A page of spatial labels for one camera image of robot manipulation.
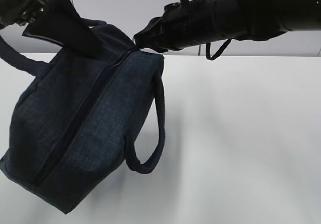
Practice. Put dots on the dark blue lunch bag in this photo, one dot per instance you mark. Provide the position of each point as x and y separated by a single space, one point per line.
81 118

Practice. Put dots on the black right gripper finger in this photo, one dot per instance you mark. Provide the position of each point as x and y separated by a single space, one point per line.
150 36

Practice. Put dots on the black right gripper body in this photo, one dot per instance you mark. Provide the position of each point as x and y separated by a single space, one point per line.
182 27

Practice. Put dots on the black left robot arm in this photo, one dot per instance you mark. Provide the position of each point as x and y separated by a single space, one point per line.
9 9

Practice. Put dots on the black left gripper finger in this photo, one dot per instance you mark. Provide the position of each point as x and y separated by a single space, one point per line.
62 26

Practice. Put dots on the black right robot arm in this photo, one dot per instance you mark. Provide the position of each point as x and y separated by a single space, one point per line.
257 20

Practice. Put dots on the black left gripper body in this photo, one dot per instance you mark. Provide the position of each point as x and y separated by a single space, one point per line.
29 12

